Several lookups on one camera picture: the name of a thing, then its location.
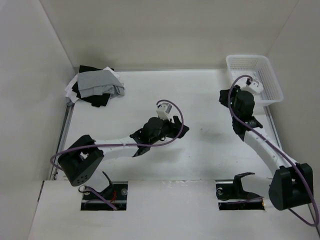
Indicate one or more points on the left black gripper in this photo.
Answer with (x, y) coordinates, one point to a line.
(175, 128)

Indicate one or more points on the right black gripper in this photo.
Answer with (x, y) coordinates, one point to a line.
(224, 97)

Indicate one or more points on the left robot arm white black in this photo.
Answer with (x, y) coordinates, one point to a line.
(80, 164)

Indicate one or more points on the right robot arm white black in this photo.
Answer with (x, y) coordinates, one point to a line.
(291, 184)

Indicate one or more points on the black folded tank top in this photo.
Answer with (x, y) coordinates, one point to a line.
(94, 100)

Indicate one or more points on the grey folded tank top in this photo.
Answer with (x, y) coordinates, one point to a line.
(97, 83)

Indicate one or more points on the white folded tank top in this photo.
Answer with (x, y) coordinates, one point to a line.
(70, 98)

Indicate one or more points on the white plastic mesh basket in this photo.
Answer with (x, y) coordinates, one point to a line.
(261, 70)

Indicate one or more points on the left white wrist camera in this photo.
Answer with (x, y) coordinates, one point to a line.
(163, 111)

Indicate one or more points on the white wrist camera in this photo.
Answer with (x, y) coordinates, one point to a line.
(163, 111)
(253, 86)

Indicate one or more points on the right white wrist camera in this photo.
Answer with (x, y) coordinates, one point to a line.
(253, 86)

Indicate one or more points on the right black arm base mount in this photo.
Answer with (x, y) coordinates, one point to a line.
(232, 196)

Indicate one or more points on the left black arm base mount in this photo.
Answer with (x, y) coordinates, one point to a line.
(116, 195)

